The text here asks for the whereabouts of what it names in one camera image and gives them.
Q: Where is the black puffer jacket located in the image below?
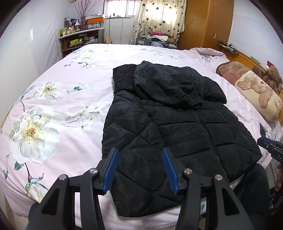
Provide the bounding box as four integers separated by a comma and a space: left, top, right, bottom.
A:
102, 61, 262, 218

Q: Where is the clothes pile by window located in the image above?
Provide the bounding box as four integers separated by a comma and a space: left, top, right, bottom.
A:
134, 32, 177, 49

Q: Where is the person right hand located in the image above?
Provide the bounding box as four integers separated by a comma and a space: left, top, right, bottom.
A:
274, 163, 282, 192

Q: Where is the bear print plush blanket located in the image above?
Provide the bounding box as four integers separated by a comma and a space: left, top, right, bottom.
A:
216, 61, 282, 122

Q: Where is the brown teddy bear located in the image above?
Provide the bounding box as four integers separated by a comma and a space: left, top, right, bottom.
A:
252, 65, 282, 95

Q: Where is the pink floral bed cover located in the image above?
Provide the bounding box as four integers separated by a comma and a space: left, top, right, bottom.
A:
1, 44, 282, 217

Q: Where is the wooden headboard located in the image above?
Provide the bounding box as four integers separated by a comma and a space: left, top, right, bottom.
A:
223, 50, 266, 71

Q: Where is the wooden wardrobe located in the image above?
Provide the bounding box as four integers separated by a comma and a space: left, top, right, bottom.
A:
177, 0, 234, 50

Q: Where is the wooden shelf with clutter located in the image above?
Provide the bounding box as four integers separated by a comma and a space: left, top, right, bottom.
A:
59, 28, 105, 58

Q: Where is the orange plastic storage box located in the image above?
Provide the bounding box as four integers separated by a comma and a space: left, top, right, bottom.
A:
86, 17, 105, 29

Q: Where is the pink blossom branches vase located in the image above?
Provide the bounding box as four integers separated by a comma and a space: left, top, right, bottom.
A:
73, 0, 99, 31

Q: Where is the heart pattern curtain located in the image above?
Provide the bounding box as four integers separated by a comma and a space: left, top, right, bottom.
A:
129, 0, 187, 45

